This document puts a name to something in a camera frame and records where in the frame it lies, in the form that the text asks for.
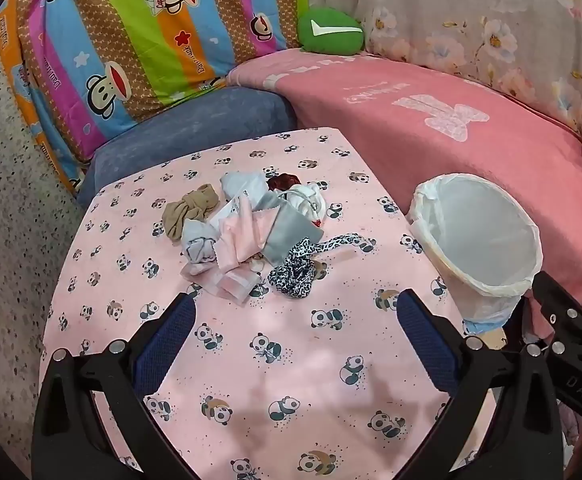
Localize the dark red scrunchie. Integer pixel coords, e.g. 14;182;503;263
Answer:
266;172;296;192

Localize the tan knotted stocking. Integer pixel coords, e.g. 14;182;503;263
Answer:
162;183;220;241

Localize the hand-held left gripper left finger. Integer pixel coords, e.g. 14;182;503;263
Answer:
31;292;202;480

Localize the grey floral cloth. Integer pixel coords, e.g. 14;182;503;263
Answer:
303;0;582;138

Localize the small white and blue sock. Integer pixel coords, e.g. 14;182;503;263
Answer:
180;220;222;267

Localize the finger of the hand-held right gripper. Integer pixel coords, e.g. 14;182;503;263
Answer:
520;271;582;423

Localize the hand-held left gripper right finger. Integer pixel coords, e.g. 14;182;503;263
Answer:
396;289;564;480

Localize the blue sofa cushion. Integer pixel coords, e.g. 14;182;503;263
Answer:
76;85;299;211

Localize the pink blanket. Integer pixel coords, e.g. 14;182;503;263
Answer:
226;50;582;351

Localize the clear pink plastic wrapper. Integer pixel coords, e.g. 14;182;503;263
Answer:
180;260;262;303

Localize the colourful monkey print pillow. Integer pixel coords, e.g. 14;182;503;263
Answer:
0;0;312;196

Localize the pink panda print tablecloth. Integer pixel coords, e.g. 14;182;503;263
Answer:
41;127;522;480

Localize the white sock with red trim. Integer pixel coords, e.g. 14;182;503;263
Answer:
286;184;328;226

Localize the leopard print hair band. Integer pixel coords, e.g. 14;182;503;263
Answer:
316;232;366;261

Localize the green plush pillow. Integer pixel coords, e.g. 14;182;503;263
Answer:
297;6;366;56

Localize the leopard print scrunchie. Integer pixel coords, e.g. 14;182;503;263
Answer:
268;237;322;298

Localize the pink cloth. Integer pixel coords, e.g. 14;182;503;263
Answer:
216;207;276;266

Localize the light blue sock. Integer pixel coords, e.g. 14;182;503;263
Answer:
220;171;270;211

